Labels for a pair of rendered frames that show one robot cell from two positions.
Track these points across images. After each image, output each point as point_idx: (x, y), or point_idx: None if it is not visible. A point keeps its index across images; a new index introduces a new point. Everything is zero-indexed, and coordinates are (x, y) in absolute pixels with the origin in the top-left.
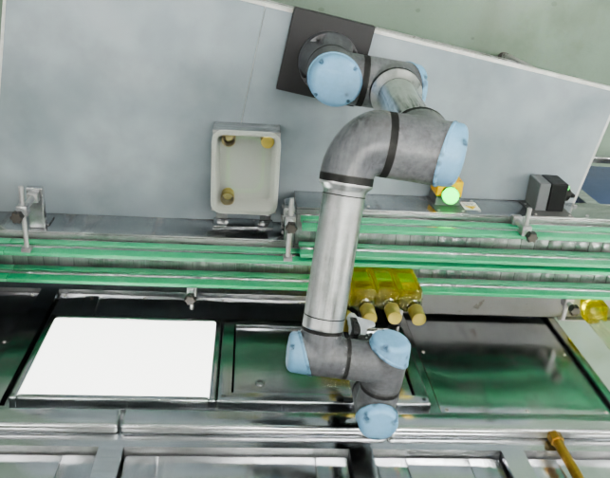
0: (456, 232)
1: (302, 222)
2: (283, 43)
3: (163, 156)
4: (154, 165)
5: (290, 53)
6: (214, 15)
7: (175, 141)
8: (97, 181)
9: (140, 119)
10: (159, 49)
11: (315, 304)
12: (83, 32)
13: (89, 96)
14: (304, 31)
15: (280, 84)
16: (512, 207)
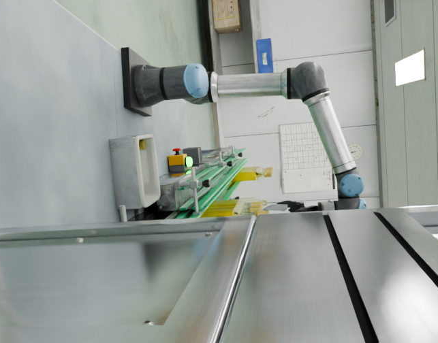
0: (216, 171)
1: (176, 193)
2: (121, 74)
3: (93, 179)
4: (90, 189)
5: (131, 79)
6: (97, 50)
7: (96, 162)
8: (65, 222)
9: (79, 144)
10: (79, 77)
11: (349, 154)
12: (39, 56)
13: (50, 126)
14: (133, 64)
15: (131, 103)
16: (193, 165)
